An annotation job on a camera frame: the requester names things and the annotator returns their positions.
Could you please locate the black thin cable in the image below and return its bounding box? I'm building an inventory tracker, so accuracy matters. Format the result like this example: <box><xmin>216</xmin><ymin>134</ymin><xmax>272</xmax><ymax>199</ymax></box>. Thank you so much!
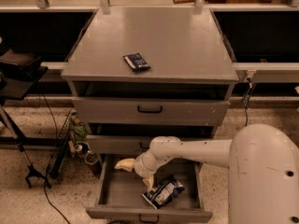
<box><xmin>38</xmin><ymin>93</ymin><xmax>72</xmax><ymax>224</ymax></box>

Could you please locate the grey metal rail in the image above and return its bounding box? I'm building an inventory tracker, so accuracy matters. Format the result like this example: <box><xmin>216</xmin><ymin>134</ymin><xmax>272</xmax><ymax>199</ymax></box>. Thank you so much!
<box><xmin>233</xmin><ymin>63</ymin><xmax>299</xmax><ymax>83</ymax></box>

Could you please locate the grey drawer cabinet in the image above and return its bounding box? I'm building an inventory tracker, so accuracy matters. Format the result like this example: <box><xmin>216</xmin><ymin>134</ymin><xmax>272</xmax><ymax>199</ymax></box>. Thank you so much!
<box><xmin>61</xmin><ymin>6</ymin><xmax>240</xmax><ymax>173</ymax></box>

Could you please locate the grey bottom drawer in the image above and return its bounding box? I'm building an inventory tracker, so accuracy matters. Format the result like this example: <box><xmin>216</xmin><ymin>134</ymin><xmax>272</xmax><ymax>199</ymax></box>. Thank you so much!
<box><xmin>86</xmin><ymin>155</ymin><xmax>212</xmax><ymax>224</ymax></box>

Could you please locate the black wire basket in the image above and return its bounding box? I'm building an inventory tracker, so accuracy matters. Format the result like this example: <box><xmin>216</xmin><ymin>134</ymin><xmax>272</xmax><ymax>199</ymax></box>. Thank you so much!
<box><xmin>48</xmin><ymin>109</ymin><xmax>76</xmax><ymax>179</ymax></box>

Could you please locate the grey drawer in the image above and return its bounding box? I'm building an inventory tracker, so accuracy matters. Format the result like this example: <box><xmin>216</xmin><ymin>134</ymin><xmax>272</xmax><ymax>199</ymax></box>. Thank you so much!
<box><xmin>72</xmin><ymin>91</ymin><xmax>229</xmax><ymax>126</ymax></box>
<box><xmin>87</xmin><ymin>124</ymin><xmax>215</xmax><ymax>156</ymax></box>
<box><xmin>86</xmin><ymin>155</ymin><xmax>212</xmax><ymax>224</ymax></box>

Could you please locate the black tripod stand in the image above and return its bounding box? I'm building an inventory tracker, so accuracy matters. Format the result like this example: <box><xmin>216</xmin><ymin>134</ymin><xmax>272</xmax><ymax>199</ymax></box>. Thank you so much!
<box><xmin>0</xmin><ymin>105</ymin><xmax>51</xmax><ymax>189</ymax></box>

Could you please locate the dark blue snack packet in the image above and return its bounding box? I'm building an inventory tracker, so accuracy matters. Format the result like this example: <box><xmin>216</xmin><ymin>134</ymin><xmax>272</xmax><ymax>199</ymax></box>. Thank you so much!
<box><xmin>123</xmin><ymin>53</ymin><xmax>150</xmax><ymax>72</ymax></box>

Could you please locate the brown cup with lid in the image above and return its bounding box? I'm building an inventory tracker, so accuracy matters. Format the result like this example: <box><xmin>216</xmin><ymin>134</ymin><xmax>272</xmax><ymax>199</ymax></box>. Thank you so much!
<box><xmin>84</xmin><ymin>152</ymin><xmax>101</xmax><ymax>175</ymax></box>

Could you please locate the black power cable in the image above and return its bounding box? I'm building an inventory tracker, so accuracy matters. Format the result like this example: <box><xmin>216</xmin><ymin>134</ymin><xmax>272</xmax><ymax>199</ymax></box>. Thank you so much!
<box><xmin>242</xmin><ymin>77</ymin><xmax>255</xmax><ymax>128</ymax></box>

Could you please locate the blue white chip bag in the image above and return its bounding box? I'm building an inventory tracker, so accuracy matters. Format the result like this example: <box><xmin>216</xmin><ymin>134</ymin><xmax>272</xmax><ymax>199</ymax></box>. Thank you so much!
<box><xmin>142</xmin><ymin>175</ymin><xmax>185</xmax><ymax>209</ymax></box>

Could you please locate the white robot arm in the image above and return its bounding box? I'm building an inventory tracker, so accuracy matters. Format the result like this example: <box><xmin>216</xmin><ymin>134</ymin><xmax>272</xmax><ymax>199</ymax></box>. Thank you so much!
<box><xmin>115</xmin><ymin>124</ymin><xmax>299</xmax><ymax>224</ymax></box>

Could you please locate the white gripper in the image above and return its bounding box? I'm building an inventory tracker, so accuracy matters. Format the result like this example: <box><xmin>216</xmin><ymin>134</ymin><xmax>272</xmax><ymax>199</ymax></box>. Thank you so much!
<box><xmin>114</xmin><ymin>151</ymin><xmax>158</xmax><ymax>192</ymax></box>

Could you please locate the green snack bag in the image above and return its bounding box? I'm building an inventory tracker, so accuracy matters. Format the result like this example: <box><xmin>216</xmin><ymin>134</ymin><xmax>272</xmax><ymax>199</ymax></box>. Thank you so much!
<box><xmin>69</xmin><ymin>113</ymin><xmax>88</xmax><ymax>143</ymax></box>

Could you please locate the grey middle drawer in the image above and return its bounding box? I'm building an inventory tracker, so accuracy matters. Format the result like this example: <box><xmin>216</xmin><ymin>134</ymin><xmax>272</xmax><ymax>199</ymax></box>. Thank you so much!
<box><xmin>87</xmin><ymin>124</ymin><xmax>215</xmax><ymax>156</ymax></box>

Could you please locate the black tray on stand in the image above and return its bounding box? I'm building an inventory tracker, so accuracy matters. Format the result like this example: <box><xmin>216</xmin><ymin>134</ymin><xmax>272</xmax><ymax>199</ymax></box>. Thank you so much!
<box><xmin>0</xmin><ymin>49</ymin><xmax>48</xmax><ymax>100</ymax></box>

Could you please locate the grey top drawer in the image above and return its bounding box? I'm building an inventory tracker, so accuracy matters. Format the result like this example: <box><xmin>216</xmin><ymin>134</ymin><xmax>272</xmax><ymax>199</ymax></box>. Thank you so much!
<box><xmin>72</xmin><ymin>91</ymin><xmax>229</xmax><ymax>126</ymax></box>

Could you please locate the metal soda can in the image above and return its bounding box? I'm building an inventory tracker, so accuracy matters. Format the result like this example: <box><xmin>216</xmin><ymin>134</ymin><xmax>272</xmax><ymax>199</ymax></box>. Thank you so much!
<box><xmin>75</xmin><ymin>143</ymin><xmax>88</xmax><ymax>155</ymax></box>

